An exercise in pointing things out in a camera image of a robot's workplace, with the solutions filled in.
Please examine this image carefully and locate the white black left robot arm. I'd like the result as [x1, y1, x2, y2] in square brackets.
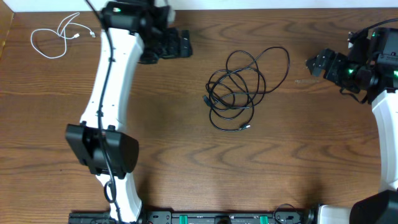
[65, 1, 193, 223]

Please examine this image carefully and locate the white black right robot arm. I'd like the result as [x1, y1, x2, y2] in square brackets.
[305, 27, 397, 223]

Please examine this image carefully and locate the white cable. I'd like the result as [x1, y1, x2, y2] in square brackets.
[30, 11, 96, 60]

